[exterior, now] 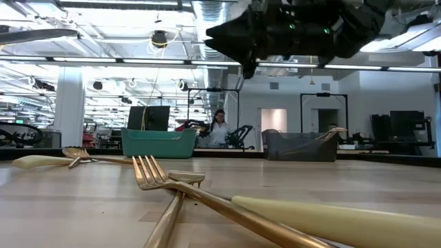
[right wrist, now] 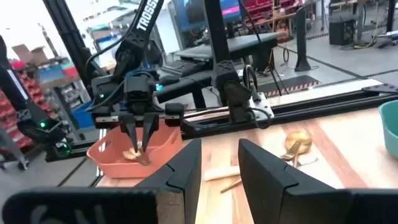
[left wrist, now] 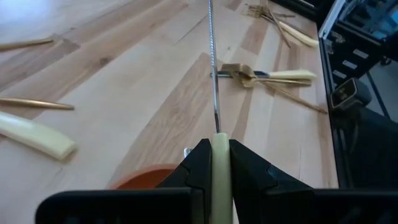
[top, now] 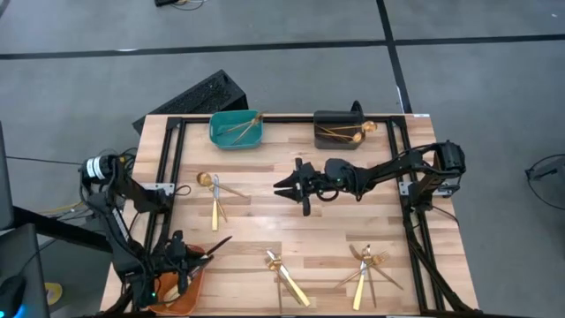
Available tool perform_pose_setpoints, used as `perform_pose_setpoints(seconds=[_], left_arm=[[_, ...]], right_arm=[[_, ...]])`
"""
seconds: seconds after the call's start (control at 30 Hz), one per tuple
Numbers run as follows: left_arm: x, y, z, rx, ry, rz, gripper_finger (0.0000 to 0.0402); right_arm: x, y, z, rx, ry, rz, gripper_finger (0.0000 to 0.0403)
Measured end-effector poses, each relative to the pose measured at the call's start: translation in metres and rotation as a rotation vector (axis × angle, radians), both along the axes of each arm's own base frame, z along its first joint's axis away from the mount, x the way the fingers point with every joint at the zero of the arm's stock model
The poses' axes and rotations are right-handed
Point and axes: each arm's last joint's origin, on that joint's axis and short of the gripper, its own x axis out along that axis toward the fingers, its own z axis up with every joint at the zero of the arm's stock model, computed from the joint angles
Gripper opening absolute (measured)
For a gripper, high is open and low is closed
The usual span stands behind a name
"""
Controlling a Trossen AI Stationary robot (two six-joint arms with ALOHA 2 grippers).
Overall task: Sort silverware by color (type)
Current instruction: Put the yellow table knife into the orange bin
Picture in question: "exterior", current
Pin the black station frame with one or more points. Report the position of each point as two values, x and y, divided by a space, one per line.
213 90
324 94

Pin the dark grey cabinet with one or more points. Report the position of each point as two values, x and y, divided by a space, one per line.
47 140

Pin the red tool cart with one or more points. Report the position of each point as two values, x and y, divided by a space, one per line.
89 139

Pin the black round speaker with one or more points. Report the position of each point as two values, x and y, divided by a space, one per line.
97 85

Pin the dark grey plastic bin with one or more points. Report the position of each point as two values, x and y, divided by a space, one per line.
299 149

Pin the teal plastic bin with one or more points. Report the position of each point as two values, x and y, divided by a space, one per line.
155 146

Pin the person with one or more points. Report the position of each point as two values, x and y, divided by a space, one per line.
218 132

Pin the black round camera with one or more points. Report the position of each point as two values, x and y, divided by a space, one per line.
159 39

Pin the black aluminium table frame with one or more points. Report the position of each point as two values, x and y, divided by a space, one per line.
103 153

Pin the green exit sign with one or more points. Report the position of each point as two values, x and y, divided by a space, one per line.
19 121

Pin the thin black robot arm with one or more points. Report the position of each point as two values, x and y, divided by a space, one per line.
237 137

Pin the silver ventilation duct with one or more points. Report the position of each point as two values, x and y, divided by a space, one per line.
210 13

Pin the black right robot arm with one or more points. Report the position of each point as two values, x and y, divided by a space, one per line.
361 24

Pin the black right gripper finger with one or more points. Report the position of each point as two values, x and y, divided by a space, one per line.
248 24
248 48

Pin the black monitor workstation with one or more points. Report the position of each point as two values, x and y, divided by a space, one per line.
406 124

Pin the white structural column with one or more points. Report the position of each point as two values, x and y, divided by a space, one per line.
69 110

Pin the black monitor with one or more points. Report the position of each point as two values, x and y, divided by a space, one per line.
151 118

